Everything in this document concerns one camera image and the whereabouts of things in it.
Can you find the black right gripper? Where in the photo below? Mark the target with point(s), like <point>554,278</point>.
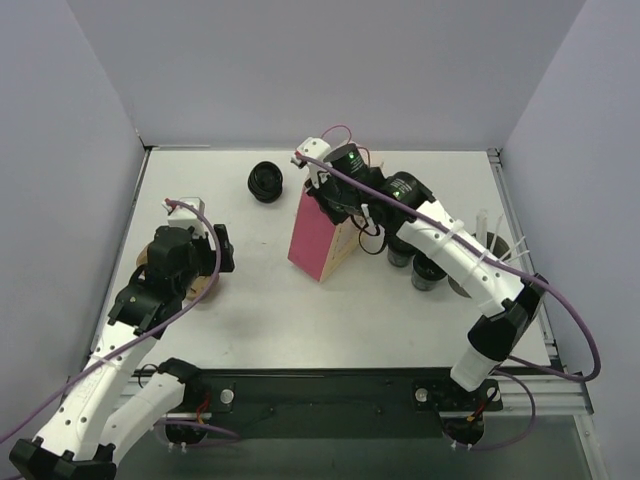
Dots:
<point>330,201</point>

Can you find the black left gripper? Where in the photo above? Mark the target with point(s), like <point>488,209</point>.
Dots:
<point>212,250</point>

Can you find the pink cream paper bag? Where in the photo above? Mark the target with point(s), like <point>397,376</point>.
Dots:
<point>317,246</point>

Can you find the black paper coffee cup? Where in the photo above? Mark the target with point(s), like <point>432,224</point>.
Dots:
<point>400,253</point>

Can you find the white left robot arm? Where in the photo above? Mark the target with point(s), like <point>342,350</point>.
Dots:
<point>89,435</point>

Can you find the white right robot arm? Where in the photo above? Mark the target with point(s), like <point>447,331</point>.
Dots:
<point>507,302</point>

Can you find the brown cardboard cup carrier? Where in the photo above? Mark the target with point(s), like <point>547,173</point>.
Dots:
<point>196,288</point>

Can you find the stack of black cup lids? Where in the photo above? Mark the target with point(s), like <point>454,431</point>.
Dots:
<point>265,182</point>

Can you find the white plastic fork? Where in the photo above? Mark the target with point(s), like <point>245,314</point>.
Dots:
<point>496,232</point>

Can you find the grey cylindrical utensil holder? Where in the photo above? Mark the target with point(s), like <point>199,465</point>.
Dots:
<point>498,246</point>

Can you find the white plastic spoon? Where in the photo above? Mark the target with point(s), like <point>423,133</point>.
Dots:
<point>516,251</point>

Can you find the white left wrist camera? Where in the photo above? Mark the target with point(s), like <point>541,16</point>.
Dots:
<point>181,217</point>

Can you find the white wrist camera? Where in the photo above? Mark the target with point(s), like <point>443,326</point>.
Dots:
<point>181,217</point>
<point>313,147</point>

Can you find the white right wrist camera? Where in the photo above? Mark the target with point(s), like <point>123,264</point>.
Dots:
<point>313,147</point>

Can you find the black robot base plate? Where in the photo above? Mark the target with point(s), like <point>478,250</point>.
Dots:
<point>323,422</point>

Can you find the aluminium frame rail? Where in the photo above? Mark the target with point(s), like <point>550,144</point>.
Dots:
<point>545,392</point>

